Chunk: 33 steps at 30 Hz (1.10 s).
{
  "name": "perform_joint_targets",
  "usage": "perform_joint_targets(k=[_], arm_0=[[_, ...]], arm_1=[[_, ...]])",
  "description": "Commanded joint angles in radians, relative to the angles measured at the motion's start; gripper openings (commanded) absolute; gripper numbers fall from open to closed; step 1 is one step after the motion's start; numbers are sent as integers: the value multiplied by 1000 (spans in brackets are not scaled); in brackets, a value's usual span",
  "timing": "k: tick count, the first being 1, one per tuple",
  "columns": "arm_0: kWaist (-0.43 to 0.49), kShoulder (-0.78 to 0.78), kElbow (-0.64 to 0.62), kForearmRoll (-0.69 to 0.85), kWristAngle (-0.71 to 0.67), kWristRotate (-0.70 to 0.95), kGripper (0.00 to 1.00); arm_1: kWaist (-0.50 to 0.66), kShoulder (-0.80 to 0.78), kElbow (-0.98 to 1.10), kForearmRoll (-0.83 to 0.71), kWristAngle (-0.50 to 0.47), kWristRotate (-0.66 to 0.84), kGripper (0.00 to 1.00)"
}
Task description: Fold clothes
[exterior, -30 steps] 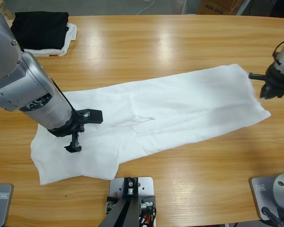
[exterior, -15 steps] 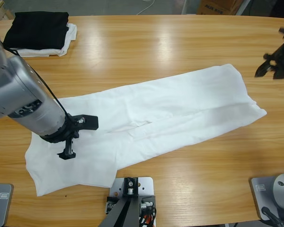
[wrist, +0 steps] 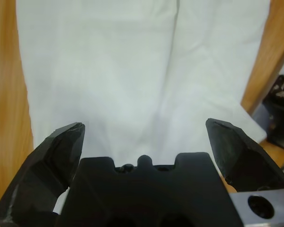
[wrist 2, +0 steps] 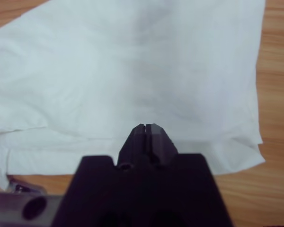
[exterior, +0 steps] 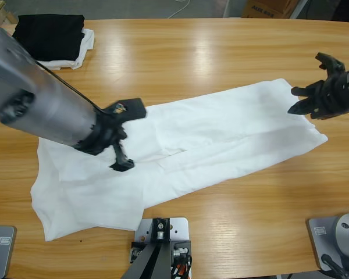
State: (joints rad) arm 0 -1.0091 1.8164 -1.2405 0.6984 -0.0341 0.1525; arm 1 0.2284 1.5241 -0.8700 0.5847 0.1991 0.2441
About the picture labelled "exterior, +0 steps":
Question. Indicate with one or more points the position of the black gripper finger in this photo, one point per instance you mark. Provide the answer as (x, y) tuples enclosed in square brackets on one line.
[(122, 165), (304, 106)]

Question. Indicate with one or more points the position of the cardboard box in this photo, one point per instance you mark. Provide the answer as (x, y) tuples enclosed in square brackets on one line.
[(267, 8)]

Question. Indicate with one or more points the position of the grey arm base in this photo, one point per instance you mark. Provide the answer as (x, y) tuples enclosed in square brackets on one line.
[(320, 241), (3, 253)]

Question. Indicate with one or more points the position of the folded white garment stack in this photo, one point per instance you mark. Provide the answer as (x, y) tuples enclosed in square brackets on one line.
[(81, 55)]

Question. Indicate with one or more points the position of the wooden pallet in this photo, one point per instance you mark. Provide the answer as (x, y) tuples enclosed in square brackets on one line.
[(0, 11)]

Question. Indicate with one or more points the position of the grey metal leg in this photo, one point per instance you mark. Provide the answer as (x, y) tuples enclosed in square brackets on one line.
[(226, 8)]

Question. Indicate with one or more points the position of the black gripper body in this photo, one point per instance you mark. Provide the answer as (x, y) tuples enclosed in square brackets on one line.
[(104, 136), (328, 98)]

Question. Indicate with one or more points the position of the black clamp block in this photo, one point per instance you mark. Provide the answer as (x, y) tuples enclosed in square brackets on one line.
[(181, 250), (138, 251)]

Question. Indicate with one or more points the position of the folded black garment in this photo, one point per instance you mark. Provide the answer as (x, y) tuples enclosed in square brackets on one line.
[(52, 37)]

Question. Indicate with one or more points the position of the white t-shirt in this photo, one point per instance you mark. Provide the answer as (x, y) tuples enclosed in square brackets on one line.
[(177, 154)]

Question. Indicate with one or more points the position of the dark camera post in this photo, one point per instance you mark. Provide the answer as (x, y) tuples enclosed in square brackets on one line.
[(160, 261)]

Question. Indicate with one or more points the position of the white metal leg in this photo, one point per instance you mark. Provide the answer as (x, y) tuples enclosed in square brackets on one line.
[(298, 8)]

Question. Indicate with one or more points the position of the white mounting block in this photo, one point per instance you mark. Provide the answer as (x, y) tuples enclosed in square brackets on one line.
[(180, 229)]

